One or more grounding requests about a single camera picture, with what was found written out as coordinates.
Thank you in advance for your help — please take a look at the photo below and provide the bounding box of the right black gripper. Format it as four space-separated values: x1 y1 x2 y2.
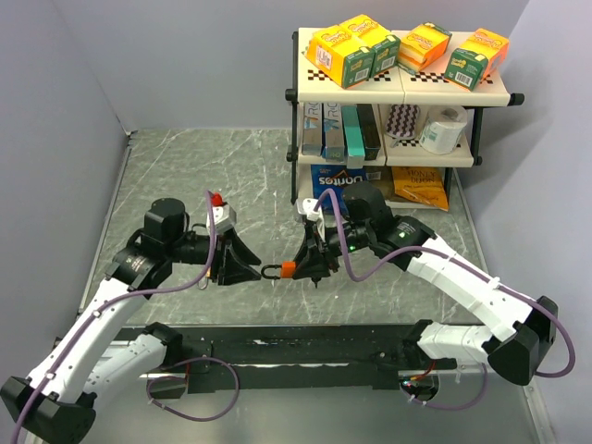
290 220 374 279

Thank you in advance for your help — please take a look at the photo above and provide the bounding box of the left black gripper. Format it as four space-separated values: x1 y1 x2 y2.
166 225 261 284

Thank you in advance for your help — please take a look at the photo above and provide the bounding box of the orange black padlock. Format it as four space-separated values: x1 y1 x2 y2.
260 261 297 280

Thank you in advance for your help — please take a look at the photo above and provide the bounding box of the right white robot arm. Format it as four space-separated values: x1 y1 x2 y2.
291 181 559 386

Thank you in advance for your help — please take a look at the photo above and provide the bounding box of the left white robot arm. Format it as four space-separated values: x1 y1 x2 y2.
1 193 261 443

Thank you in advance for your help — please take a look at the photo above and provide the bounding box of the small brass padlock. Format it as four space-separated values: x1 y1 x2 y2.
195 277 210 290

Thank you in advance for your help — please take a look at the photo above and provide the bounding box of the blue Doritos bag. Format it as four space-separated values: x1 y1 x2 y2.
310 165 368 216

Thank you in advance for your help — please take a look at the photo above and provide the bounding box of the brown snack bag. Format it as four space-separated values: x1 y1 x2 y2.
364 166 395 200

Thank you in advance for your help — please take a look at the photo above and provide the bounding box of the teal box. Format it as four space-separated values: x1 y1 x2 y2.
341 105 365 169

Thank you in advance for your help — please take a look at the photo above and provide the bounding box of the yellow honey dijon bag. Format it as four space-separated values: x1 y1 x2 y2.
391 166 450 211

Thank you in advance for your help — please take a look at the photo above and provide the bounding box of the beige three tier shelf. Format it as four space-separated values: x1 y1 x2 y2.
285 28 524 203

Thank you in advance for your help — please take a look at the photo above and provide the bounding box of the black green box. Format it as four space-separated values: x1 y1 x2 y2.
357 104 381 161

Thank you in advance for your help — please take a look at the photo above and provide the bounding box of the purple zigzag sponge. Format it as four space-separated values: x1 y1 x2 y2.
385 105 420 140

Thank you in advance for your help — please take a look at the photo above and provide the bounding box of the toilet paper roll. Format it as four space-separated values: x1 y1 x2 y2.
419 105 468 155

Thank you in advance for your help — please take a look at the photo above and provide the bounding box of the yellow sponge box left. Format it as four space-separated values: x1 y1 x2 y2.
305 25 375 89

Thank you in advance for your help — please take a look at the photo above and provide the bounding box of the yellow sponge box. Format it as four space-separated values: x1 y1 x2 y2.
340 14 401 78
305 25 375 89

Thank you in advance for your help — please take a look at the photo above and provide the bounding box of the orange sponge pack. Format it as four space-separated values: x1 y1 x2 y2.
398 22 452 74

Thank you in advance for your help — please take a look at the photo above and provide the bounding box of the orange green sponge box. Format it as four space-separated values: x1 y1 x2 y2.
444 28 510 91

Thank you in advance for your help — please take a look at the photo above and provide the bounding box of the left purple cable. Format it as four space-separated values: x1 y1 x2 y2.
8 189 241 444

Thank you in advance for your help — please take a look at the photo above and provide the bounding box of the purple cable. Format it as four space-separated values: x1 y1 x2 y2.
314 188 577 410
8 189 241 444

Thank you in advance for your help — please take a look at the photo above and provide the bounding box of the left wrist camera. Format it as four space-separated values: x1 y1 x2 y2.
206 192 237 236

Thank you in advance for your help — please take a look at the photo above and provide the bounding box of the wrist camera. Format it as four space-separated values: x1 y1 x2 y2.
206 192 237 236
294 198 325 227

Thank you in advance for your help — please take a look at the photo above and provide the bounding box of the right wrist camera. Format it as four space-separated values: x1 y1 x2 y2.
294 198 325 227

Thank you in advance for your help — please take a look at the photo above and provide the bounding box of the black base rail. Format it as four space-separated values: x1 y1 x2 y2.
127 323 463 395

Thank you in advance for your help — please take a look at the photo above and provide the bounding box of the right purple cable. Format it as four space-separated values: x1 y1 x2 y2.
314 188 577 410

